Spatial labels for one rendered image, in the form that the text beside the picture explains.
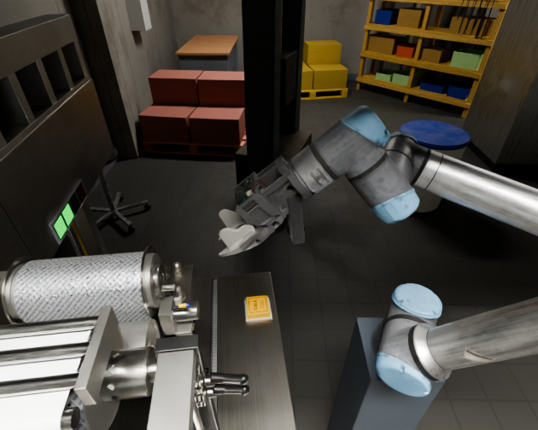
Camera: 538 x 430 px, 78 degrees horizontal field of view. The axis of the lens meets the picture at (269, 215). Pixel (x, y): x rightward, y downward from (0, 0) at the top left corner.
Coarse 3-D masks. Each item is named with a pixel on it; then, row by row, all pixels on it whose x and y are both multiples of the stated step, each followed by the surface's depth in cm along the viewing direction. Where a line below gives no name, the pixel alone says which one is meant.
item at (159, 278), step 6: (156, 264) 69; (162, 264) 72; (156, 270) 68; (162, 270) 72; (156, 276) 67; (162, 276) 71; (156, 282) 67; (162, 282) 71; (156, 288) 67; (156, 294) 68; (162, 294) 70
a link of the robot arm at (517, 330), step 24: (504, 312) 59; (528, 312) 55; (384, 336) 78; (408, 336) 72; (432, 336) 68; (456, 336) 64; (480, 336) 60; (504, 336) 57; (528, 336) 55; (384, 360) 72; (408, 360) 70; (432, 360) 67; (456, 360) 64; (480, 360) 62; (408, 384) 71
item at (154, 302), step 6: (150, 258) 68; (156, 258) 72; (150, 264) 67; (18, 270) 65; (150, 270) 66; (150, 276) 66; (12, 282) 63; (150, 282) 66; (12, 288) 63; (150, 288) 65; (12, 294) 63; (150, 294) 65; (12, 300) 63; (150, 300) 66; (156, 300) 69; (12, 306) 63; (156, 306) 69
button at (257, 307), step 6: (252, 300) 107; (258, 300) 107; (264, 300) 107; (252, 306) 105; (258, 306) 105; (264, 306) 105; (252, 312) 103; (258, 312) 103; (264, 312) 103; (252, 318) 104
